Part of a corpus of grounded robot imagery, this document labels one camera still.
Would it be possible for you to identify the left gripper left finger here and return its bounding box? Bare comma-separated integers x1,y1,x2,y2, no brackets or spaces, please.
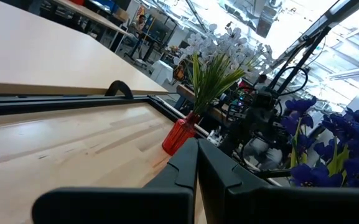
31,138,199,224

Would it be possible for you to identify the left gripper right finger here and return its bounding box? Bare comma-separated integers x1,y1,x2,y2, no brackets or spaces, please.
198,139,359,224

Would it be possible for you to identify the purple artificial flower bunch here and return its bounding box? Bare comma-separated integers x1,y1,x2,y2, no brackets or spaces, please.
320,65,359,189
280,96,345,188

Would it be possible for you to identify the white artificial flower bunch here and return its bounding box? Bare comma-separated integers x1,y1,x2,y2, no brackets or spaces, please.
225,43,275,116
207,26,251,116
172,23,220,116

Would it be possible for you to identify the red ribbed vase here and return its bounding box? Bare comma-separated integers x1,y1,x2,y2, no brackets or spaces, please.
162,112,201,156

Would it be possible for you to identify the white box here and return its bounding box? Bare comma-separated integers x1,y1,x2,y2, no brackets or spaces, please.
151,60,174,85

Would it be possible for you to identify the light wooden office table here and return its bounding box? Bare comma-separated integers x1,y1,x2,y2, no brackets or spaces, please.
0,0,169,96

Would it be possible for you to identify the person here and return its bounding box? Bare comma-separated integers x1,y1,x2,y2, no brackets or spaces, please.
132,14,147,35

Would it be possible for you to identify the black metal frame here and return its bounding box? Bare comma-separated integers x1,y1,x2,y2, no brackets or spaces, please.
0,0,359,180

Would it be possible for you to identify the black frame clamp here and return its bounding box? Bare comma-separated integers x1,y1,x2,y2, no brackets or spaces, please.
104,80,134,100

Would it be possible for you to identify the black looped cable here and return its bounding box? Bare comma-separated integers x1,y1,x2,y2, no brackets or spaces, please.
272,66,309,97

